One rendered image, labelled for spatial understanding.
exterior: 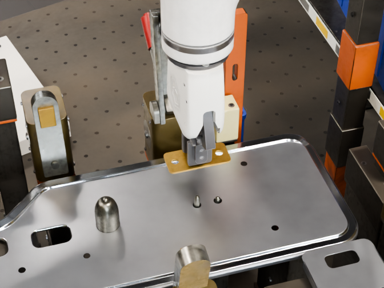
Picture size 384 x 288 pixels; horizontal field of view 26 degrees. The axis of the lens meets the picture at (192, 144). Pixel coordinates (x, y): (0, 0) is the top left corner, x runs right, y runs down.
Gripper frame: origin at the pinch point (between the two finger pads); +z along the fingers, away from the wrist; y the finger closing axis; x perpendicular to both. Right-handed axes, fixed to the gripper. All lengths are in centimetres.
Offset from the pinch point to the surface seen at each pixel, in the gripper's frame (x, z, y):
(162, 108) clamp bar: -1.3, 4.1, -13.1
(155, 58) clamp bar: -1.7, -3.8, -14.4
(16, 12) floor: -12, 112, -209
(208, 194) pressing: 2.2, 11.4, -1.5
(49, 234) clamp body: -19.8, 31.8, -18.8
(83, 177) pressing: -14.0, 11.1, -9.4
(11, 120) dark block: -22.5, 5.7, -18.1
